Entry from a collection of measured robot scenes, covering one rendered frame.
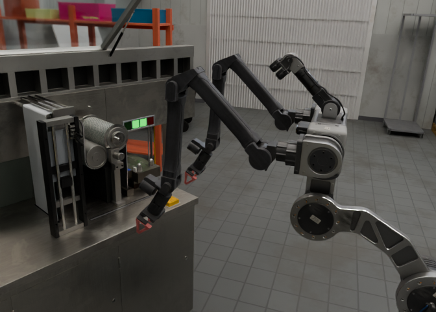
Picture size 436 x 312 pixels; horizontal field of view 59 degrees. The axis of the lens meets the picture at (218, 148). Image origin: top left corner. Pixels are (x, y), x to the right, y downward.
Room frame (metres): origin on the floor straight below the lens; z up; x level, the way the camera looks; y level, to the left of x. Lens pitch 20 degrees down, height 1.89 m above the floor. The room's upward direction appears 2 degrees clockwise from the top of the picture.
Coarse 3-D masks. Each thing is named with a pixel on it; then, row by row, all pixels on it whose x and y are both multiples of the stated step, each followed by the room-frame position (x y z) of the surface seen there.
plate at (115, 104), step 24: (48, 96) 1.98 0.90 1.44; (72, 96) 2.08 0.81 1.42; (96, 96) 2.19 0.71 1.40; (120, 96) 2.31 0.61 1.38; (144, 96) 2.45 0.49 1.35; (192, 96) 2.77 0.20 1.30; (0, 120) 1.79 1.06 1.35; (24, 120) 1.88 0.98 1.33; (120, 120) 2.30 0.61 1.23; (0, 144) 1.78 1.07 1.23; (24, 144) 1.86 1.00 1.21
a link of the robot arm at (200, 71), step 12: (192, 72) 1.29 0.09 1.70; (180, 84) 1.30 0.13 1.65; (192, 84) 1.30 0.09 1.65; (204, 84) 1.29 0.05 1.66; (204, 96) 1.29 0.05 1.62; (216, 96) 1.28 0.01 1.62; (216, 108) 1.28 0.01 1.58; (228, 108) 1.27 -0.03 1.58; (228, 120) 1.27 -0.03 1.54; (240, 120) 1.26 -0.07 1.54; (240, 132) 1.25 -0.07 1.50; (252, 132) 1.26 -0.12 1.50; (252, 144) 1.21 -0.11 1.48; (252, 156) 1.21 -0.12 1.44; (264, 156) 1.20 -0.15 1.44; (264, 168) 1.20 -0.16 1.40
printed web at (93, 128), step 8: (88, 120) 2.02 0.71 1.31; (96, 120) 2.00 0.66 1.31; (48, 128) 1.69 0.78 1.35; (88, 128) 1.97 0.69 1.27; (96, 128) 1.93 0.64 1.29; (104, 128) 1.90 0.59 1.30; (88, 136) 1.96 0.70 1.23; (96, 136) 1.91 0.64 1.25; (56, 184) 1.67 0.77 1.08; (56, 192) 1.68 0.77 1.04
